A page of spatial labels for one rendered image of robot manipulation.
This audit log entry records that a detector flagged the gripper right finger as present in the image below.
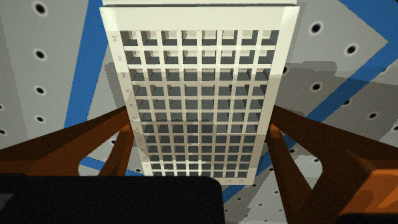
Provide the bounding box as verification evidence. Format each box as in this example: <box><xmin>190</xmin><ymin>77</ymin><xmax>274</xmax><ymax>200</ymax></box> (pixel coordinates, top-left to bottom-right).
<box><xmin>266</xmin><ymin>105</ymin><xmax>398</xmax><ymax>224</ymax></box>

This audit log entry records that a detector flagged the white well plate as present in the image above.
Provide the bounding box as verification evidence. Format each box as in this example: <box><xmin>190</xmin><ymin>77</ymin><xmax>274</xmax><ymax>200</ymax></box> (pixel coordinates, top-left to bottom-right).
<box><xmin>100</xmin><ymin>0</ymin><xmax>300</xmax><ymax>185</ymax></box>

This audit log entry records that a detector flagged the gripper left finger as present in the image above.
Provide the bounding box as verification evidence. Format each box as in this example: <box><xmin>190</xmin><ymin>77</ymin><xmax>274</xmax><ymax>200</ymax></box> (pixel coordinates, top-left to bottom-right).
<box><xmin>0</xmin><ymin>105</ymin><xmax>134</xmax><ymax>176</ymax></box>

